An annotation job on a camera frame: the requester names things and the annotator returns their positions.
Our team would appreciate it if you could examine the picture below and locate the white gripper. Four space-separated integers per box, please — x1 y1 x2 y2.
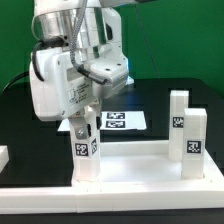
30 48 128 140

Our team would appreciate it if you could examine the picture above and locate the white desk top tray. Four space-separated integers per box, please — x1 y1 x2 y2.
71 141 224 194

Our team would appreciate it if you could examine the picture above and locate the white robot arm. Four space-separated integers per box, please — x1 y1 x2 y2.
29 0 153 140

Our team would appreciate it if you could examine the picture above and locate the fiducial marker sheet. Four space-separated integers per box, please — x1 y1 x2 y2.
57 111 148 132

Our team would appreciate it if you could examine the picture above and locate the white block at left edge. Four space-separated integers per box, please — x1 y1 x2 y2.
0 146 9 173

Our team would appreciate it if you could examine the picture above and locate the black cable bundle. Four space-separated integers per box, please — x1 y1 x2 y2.
1 70 32 93

